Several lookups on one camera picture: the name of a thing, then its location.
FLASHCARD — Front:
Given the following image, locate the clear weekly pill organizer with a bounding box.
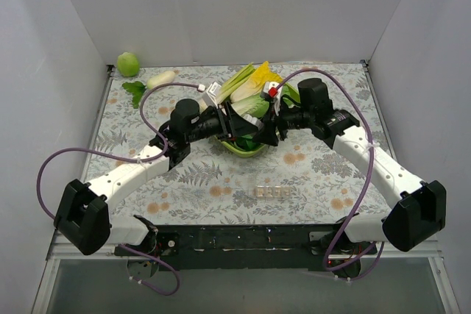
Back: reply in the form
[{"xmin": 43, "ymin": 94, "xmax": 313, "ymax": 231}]
[{"xmin": 251, "ymin": 185, "xmax": 292, "ymax": 199}]

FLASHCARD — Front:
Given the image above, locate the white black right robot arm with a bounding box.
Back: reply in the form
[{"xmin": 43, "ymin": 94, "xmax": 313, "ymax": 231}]
[{"xmin": 254, "ymin": 78, "xmax": 447, "ymax": 254}]

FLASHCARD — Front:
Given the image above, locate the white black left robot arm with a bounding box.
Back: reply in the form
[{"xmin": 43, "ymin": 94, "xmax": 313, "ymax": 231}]
[{"xmin": 54, "ymin": 99, "xmax": 261, "ymax": 255}]

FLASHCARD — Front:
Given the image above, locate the lime green vegetable tray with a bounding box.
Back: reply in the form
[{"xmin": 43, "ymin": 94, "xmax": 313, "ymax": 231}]
[{"xmin": 211, "ymin": 80, "xmax": 306, "ymax": 160}]

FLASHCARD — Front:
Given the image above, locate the green napa cabbage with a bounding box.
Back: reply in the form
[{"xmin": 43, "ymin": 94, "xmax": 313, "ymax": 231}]
[{"xmin": 232, "ymin": 95, "xmax": 269, "ymax": 118}]

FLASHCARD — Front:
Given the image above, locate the yellow napa cabbage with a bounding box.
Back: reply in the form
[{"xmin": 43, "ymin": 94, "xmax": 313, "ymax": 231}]
[{"xmin": 230, "ymin": 61, "xmax": 282, "ymax": 103}]

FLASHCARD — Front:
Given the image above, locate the green leek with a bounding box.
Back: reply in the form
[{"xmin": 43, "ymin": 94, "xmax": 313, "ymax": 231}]
[{"xmin": 216, "ymin": 63, "xmax": 255, "ymax": 104}]

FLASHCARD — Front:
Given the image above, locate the floral patterned table mat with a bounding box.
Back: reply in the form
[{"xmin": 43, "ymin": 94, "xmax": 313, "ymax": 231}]
[{"xmin": 84, "ymin": 65, "xmax": 388, "ymax": 225}]

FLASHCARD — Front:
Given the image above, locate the white radish with leaves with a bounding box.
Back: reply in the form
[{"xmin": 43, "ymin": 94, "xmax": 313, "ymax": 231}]
[{"xmin": 122, "ymin": 71, "xmax": 177, "ymax": 109}]

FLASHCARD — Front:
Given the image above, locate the green round cabbage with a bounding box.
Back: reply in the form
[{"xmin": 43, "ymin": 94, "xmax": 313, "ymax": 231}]
[{"xmin": 116, "ymin": 52, "xmax": 140, "ymax": 77}]

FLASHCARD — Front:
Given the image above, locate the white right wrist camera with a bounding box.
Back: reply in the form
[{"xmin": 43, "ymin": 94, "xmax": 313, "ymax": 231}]
[{"xmin": 260, "ymin": 81, "xmax": 282, "ymax": 102}]

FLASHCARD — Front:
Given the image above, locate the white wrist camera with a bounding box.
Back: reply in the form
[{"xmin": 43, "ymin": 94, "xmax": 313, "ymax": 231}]
[
  {"xmin": 260, "ymin": 81, "xmax": 282, "ymax": 102},
  {"xmin": 199, "ymin": 82, "xmax": 221, "ymax": 110}
]

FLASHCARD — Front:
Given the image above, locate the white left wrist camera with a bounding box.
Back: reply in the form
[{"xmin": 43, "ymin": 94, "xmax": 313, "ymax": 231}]
[{"xmin": 199, "ymin": 82, "xmax": 221, "ymax": 110}]

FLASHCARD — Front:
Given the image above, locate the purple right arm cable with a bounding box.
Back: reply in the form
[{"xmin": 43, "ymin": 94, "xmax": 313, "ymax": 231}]
[{"xmin": 274, "ymin": 68, "xmax": 386, "ymax": 282}]

